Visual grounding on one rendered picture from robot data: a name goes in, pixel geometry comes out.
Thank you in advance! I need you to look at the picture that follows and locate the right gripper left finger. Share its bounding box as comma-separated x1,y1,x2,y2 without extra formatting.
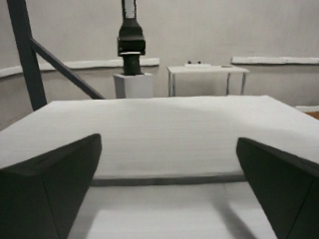
0,133,103,239

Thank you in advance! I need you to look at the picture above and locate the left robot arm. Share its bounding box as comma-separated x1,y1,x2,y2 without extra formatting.
117,0,147,77

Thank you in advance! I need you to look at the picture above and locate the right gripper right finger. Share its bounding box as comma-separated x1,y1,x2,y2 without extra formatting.
235,136,319,239

